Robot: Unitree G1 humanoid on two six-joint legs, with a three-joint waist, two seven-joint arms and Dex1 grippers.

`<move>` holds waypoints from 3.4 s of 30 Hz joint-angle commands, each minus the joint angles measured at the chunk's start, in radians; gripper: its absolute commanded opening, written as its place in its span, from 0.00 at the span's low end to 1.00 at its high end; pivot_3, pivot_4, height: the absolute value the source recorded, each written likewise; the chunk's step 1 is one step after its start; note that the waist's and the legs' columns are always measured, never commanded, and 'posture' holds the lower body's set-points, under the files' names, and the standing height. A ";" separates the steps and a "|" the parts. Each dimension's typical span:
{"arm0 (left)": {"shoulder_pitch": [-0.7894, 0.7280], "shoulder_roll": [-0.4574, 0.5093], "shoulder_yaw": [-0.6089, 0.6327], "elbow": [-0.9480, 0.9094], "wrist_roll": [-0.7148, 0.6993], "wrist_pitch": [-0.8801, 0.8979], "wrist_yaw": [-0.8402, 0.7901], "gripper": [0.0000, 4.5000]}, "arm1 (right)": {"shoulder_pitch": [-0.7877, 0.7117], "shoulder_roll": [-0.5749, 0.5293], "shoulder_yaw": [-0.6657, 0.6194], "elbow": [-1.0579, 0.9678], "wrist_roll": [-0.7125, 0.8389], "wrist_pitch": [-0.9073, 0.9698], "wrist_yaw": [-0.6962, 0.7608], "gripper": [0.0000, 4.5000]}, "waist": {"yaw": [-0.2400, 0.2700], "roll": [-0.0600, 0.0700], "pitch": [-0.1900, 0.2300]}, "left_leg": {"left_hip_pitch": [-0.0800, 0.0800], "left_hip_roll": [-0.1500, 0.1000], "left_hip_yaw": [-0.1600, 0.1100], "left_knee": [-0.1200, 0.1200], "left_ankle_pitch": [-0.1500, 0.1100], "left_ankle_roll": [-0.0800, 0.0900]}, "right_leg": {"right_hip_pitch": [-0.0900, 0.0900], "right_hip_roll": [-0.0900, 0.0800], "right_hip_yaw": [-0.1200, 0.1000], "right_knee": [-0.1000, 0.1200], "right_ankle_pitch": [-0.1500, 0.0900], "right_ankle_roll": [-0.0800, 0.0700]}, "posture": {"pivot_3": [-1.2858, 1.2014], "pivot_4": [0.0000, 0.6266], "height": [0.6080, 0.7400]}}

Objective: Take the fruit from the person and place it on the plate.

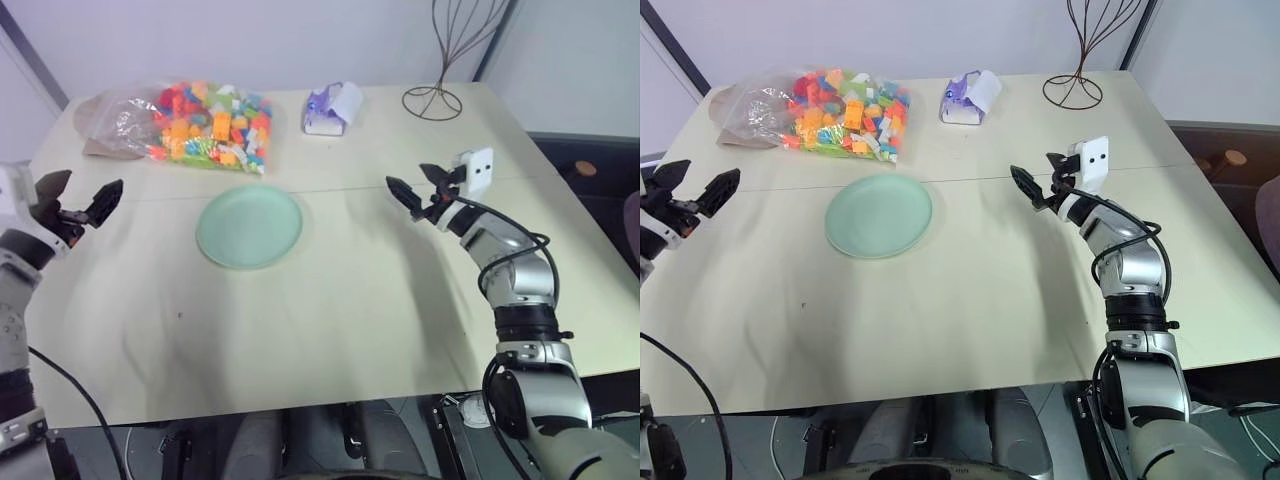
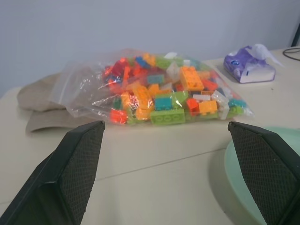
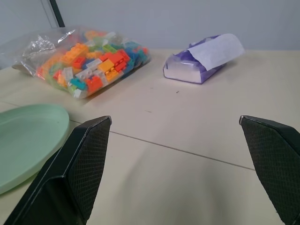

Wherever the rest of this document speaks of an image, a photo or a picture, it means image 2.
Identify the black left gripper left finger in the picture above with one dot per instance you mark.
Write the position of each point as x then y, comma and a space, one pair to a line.
70, 173

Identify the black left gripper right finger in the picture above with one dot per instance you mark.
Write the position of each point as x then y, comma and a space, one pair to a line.
264, 168

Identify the pale green plate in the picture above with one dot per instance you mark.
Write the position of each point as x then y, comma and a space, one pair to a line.
236, 182

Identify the beige folded cloth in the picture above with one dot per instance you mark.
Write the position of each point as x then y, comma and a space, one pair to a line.
39, 103

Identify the purple tissue pack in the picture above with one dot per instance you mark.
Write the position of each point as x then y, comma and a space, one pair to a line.
249, 68

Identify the clear bag of toy bricks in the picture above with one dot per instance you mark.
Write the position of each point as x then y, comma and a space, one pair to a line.
161, 89

